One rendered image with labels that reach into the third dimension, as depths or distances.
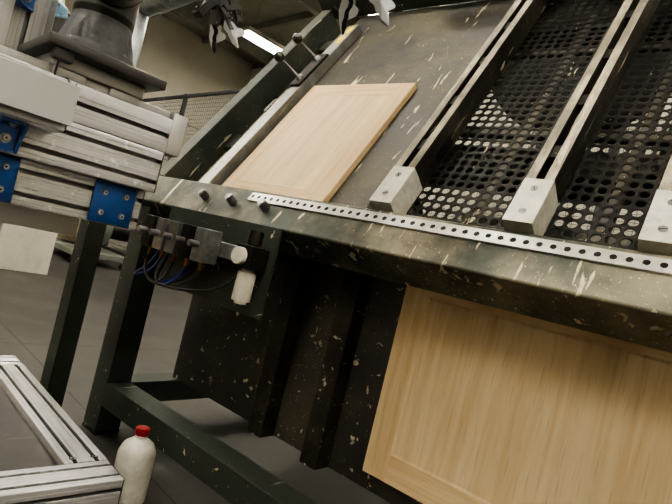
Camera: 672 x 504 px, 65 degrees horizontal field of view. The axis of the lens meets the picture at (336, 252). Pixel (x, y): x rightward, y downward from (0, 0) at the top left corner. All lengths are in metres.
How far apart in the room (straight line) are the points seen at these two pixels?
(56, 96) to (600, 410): 1.17
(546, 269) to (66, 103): 0.88
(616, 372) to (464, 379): 0.33
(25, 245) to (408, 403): 4.43
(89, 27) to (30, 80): 0.23
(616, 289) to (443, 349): 0.50
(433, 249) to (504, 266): 0.16
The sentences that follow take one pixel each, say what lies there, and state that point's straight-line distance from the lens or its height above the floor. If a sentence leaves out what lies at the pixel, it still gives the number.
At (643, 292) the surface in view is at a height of 0.83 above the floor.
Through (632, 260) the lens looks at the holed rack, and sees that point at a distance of 1.02.
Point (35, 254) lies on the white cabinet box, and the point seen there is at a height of 0.17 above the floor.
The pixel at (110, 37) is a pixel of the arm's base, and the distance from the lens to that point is 1.19.
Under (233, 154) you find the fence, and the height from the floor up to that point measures 1.03.
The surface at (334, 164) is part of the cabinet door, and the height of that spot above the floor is 1.03.
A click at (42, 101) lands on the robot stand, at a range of 1.01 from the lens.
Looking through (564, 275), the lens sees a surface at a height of 0.84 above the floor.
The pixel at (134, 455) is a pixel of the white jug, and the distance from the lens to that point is 1.57.
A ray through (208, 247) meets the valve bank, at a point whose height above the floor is 0.72.
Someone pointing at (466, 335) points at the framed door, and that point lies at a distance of 1.31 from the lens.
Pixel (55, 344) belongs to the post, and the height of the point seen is 0.30.
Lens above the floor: 0.77
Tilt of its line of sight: 1 degrees up
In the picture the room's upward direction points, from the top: 14 degrees clockwise
